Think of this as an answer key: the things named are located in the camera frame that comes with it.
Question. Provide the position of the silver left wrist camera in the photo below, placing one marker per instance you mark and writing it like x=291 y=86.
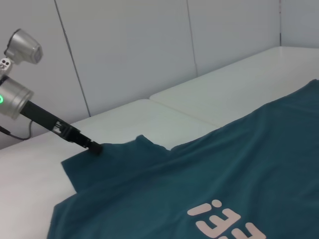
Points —
x=23 y=46

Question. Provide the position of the teal FREE print t-shirt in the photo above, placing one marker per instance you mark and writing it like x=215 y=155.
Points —
x=199 y=174

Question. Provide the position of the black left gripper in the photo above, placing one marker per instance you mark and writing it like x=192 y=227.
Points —
x=49 y=120

